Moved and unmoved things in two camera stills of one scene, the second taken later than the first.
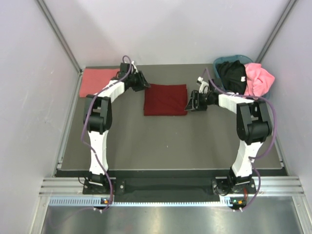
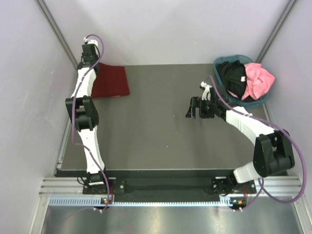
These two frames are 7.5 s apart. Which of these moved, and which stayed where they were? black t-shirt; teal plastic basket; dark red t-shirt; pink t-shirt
Moved: dark red t-shirt
Stayed: black t-shirt; teal plastic basket; pink t-shirt
